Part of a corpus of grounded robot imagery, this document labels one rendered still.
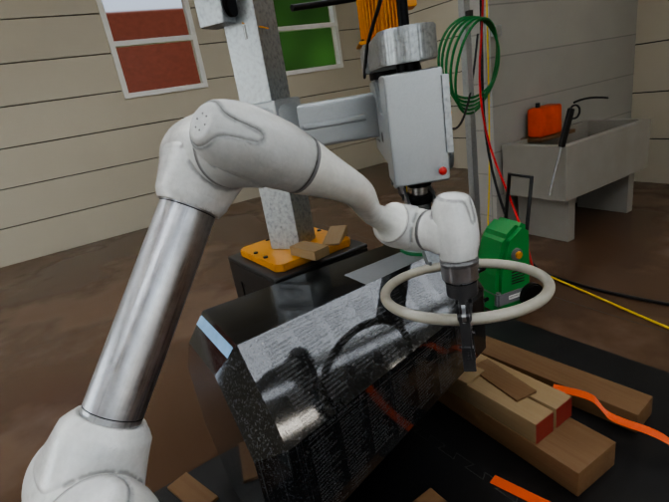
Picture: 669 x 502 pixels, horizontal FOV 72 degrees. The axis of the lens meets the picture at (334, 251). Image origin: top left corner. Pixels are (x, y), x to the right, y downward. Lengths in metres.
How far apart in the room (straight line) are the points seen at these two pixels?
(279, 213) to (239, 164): 1.81
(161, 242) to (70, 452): 0.34
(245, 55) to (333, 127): 0.54
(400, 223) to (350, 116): 1.38
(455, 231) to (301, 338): 0.71
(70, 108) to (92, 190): 1.14
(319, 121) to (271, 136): 1.73
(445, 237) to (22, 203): 6.84
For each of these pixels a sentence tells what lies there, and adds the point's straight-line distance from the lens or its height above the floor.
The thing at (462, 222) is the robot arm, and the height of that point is 1.25.
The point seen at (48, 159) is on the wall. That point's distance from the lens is 7.46.
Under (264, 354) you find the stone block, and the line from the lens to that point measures 1.51.
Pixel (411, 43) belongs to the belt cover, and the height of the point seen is 1.68.
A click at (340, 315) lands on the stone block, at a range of 1.63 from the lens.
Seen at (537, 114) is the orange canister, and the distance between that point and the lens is 4.64.
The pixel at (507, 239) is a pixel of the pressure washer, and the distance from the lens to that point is 3.12.
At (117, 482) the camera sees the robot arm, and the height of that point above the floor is 1.14.
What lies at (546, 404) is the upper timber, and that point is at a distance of 2.17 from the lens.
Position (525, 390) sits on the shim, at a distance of 2.20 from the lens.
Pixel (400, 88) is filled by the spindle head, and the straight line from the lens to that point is 1.80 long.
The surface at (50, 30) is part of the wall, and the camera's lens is 7.58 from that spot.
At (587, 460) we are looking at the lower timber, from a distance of 2.11.
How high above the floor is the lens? 1.57
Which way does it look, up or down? 19 degrees down
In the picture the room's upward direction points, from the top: 9 degrees counter-clockwise
